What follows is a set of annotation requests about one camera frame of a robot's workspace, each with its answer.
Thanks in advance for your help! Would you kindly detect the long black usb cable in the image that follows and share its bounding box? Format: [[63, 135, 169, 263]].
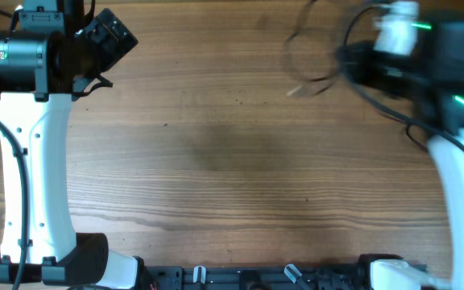
[[282, 0, 342, 98]]

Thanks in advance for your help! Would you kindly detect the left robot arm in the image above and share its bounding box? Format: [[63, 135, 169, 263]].
[[0, 1, 148, 289]]

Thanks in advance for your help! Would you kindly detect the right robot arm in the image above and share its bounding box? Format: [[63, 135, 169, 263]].
[[337, 19, 464, 289]]

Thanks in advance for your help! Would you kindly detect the black left camera cable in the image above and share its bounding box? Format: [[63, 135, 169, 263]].
[[0, 2, 31, 290]]

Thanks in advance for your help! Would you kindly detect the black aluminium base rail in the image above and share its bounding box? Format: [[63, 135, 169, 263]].
[[136, 263, 372, 290]]

